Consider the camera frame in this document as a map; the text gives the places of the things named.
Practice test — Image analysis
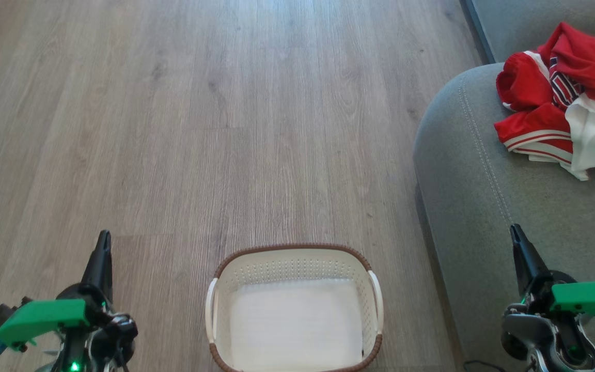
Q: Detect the grey fabric sofa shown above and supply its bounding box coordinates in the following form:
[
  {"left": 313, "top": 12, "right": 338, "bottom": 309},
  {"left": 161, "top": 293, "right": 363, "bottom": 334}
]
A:
[{"left": 413, "top": 54, "right": 595, "bottom": 372}]

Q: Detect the red and white jersey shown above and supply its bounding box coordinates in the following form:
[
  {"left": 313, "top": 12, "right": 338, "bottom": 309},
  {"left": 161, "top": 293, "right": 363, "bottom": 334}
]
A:
[{"left": 537, "top": 21, "right": 595, "bottom": 181}]

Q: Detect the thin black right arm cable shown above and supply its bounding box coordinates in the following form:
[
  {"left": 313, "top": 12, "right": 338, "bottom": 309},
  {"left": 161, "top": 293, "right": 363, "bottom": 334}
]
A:
[{"left": 463, "top": 360, "right": 508, "bottom": 372}]

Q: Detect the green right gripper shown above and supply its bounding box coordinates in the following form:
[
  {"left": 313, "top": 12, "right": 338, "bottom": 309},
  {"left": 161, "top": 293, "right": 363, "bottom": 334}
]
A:
[{"left": 510, "top": 223, "right": 595, "bottom": 332}]

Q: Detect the white basket with brown rim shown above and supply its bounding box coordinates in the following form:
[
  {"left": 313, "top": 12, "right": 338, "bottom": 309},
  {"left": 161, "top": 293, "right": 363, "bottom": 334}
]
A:
[{"left": 205, "top": 243, "right": 385, "bottom": 372}]

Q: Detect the flat grey sofa section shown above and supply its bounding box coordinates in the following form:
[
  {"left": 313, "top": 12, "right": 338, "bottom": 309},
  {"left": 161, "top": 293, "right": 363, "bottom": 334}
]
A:
[{"left": 463, "top": 0, "right": 595, "bottom": 64}]

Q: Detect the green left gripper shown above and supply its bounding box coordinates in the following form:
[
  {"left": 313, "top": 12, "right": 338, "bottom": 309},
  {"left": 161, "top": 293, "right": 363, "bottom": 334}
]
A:
[{"left": 0, "top": 229, "right": 114, "bottom": 372}]

